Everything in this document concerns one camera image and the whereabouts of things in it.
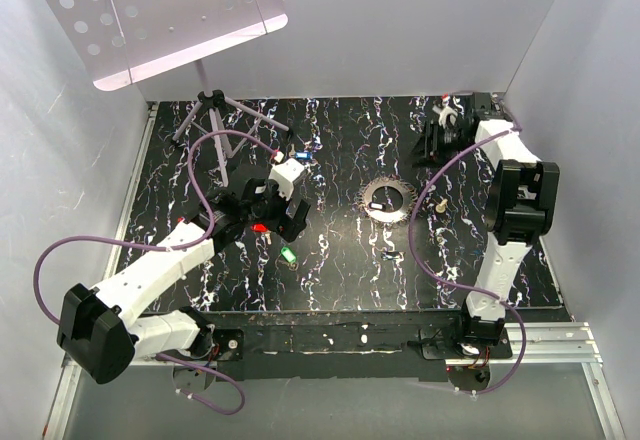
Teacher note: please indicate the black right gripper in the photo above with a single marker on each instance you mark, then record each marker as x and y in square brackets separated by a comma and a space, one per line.
[425, 155]

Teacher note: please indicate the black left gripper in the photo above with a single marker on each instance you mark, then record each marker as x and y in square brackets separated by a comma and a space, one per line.
[286, 226]

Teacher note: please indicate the key with green tag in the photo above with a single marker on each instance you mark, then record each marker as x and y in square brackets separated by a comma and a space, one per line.
[288, 258]

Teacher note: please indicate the key with red tag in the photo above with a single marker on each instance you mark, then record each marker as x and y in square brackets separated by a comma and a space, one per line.
[263, 230]

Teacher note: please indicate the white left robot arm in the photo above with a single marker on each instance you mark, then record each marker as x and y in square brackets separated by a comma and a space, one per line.
[104, 328]

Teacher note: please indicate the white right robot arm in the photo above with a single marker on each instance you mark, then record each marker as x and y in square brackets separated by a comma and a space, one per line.
[519, 209]

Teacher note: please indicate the key with blue tag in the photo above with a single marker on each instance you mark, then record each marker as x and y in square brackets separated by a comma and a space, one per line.
[302, 156]

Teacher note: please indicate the white perforated music stand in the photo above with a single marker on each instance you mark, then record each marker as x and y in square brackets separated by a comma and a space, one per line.
[123, 42]

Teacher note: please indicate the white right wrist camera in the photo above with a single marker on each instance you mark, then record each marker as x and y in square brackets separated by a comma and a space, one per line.
[447, 116]

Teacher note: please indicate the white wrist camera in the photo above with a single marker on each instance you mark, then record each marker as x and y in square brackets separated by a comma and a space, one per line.
[447, 116]
[287, 173]

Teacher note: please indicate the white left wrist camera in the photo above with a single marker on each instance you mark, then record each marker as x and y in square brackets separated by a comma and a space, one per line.
[287, 173]

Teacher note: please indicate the aluminium front rail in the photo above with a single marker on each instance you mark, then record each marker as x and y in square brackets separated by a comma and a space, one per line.
[559, 392]

